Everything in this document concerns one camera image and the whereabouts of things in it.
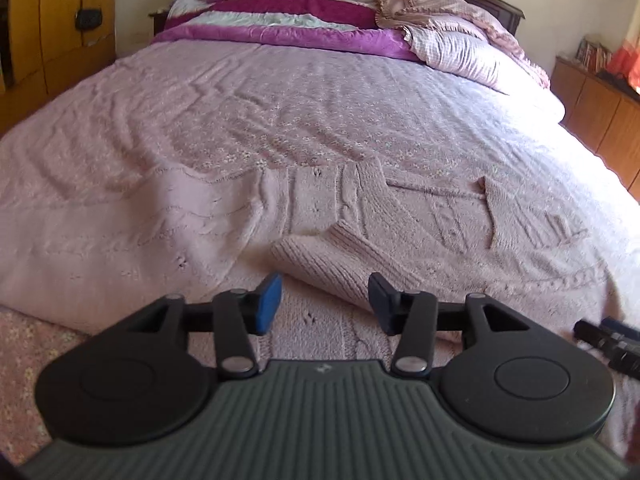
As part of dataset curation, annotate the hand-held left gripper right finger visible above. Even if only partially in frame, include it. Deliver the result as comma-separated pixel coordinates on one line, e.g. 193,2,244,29
367,272,533,377

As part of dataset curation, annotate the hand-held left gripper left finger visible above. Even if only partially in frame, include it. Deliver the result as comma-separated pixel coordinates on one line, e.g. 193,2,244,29
122,273,284,380

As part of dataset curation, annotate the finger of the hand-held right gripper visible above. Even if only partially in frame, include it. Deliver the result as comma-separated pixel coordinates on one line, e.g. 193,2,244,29
606,341,640,375
573,316,640,350

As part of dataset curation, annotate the pink knit sweater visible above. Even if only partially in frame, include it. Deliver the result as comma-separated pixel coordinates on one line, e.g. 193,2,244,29
0,156,640,361

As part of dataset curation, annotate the bed with pink floral bedspread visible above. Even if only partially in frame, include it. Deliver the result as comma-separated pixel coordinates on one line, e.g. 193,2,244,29
0,39,640,463

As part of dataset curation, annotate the brown wooden cabinet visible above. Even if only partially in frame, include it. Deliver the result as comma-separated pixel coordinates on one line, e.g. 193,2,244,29
549,55,640,190

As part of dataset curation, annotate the dark item on cabinet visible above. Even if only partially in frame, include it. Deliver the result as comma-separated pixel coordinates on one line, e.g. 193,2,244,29
594,68,640,95

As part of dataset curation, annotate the pink checked pillow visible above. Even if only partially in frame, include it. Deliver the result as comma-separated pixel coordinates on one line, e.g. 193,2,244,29
372,0,567,125

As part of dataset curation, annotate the row of books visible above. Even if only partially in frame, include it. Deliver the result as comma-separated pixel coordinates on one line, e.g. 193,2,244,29
575,36,614,72

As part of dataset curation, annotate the purple white striped blanket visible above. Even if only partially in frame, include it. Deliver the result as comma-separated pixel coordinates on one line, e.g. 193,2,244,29
152,0,427,64

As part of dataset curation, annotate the small black hanging bag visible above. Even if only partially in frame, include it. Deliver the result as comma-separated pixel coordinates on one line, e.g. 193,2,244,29
74,8,104,31

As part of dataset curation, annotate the yellow wooden wardrobe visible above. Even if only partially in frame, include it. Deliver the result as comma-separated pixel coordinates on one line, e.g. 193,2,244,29
0,0,119,126

